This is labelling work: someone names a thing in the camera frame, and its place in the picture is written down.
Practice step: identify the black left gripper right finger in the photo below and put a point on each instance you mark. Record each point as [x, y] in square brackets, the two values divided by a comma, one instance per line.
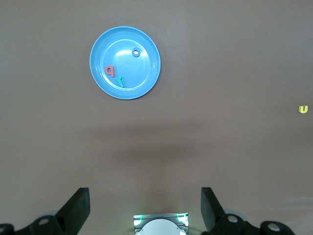
[220, 224]

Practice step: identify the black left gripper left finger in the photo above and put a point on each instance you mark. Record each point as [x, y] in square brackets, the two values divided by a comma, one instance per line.
[63, 222]

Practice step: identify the teal letter j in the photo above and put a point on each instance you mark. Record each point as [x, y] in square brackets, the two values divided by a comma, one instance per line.
[121, 82]

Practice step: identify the pink letter d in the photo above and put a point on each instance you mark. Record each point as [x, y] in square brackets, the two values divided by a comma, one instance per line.
[110, 71]

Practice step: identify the blue letter o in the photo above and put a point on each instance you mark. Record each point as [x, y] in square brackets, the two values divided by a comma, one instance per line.
[136, 52]

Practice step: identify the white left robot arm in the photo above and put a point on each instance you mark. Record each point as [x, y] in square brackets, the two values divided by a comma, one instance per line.
[159, 227]

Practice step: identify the yellow letter u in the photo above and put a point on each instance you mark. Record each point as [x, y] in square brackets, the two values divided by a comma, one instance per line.
[303, 110]

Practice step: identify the blue plate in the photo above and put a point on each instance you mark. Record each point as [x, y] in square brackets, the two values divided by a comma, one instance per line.
[127, 36]

